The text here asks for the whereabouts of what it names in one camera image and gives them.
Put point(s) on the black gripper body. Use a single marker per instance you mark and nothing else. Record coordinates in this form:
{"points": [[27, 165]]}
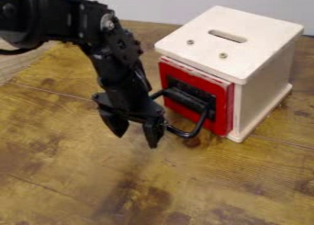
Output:
{"points": [[115, 57]]}

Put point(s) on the white wooden drawer cabinet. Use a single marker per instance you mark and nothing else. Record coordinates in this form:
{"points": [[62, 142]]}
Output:
{"points": [[245, 49]]}

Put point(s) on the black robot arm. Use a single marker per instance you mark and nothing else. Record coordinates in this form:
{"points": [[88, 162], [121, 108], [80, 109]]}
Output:
{"points": [[86, 23]]}

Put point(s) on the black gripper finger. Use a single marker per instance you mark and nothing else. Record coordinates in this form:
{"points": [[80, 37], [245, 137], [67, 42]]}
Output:
{"points": [[154, 128], [115, 121]]}

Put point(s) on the red wooden drawer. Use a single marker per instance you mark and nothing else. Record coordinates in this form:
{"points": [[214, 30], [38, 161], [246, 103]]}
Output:
{"points": [[209, 83]]}

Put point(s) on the black metal drawer handle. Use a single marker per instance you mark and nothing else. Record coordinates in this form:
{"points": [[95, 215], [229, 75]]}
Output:
{"points": [[190, 102]]}

